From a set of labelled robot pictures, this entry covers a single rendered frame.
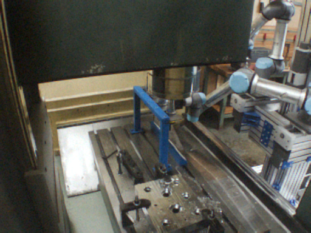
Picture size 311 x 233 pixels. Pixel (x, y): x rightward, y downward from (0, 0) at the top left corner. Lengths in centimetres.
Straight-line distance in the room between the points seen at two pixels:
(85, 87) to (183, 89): 116
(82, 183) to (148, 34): 125
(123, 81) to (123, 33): 128
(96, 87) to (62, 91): 25
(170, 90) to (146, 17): 25
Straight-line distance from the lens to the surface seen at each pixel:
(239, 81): 138
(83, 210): 157
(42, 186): 62
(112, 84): 186
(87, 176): 171
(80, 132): 190
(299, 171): 214
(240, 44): 78
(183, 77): 75
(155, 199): 108
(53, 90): 182
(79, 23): 59
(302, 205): 140
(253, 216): 149
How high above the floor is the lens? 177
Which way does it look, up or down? 28 degrees down
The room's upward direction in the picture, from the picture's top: 1 degrees clockwise
